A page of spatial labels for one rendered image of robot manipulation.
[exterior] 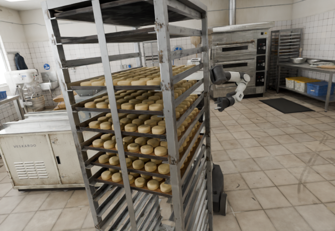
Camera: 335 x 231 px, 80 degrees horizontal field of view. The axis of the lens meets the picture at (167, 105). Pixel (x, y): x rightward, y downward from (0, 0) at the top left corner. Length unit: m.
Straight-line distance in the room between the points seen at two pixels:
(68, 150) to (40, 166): 0.43
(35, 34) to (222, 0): 5.68
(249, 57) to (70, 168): 5.00
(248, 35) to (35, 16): 6.07
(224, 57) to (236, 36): 0.60
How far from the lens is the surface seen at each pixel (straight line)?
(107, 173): 1.06
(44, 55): 7.36
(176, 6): 0.83
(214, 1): 6.81
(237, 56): 5.85
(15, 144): 2.93
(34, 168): 2.97
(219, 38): 5.69
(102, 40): 0.75
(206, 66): 1.21
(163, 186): 0.90
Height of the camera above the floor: 1.62
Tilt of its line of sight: 16 degrees down
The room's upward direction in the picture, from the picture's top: 5 degrees counter-clockwise
